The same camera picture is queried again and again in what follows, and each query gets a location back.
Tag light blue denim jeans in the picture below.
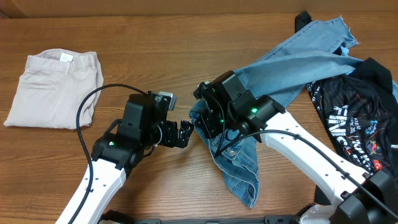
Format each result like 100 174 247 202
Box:
195 17 359 208

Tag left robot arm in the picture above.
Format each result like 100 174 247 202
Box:
57 91 193 223

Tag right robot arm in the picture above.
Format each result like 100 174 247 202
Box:
193 71 397 224

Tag folded beige trousers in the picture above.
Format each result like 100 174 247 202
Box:
4 49 104 129

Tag black garment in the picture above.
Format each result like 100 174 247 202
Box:
294 11 312 33

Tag light blue cloth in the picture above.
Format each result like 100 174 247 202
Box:
335 42 349 56

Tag black printed t-shirt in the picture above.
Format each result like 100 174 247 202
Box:
307 58 397 179

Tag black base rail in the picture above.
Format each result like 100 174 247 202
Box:
98 210 299 224

